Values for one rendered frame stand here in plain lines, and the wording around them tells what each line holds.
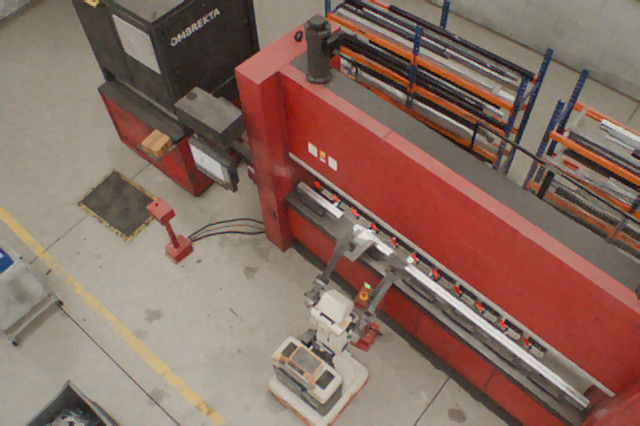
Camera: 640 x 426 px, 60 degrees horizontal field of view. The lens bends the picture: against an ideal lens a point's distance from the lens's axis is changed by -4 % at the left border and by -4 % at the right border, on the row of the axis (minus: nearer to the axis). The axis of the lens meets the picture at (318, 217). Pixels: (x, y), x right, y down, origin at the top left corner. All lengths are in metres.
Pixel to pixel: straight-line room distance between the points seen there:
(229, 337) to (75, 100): 3.92
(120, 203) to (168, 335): 1.71
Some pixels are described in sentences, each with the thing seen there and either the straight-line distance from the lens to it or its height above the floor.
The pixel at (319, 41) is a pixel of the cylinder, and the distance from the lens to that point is 3.82.
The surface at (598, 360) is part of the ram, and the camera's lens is 4.02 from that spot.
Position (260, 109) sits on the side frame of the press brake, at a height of 2.04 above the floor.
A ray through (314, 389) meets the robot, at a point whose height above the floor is 0.82.
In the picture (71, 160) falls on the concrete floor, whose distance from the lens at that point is 7.30.
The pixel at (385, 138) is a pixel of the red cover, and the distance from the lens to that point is 3.73.
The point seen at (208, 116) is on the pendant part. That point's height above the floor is 1.95.
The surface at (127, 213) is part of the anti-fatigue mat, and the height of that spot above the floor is 0.01.
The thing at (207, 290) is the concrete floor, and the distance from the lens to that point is 5.82.
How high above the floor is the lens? 5.08
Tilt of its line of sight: 56 degrees down
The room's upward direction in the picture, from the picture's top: 3 degrees counter-clockwise
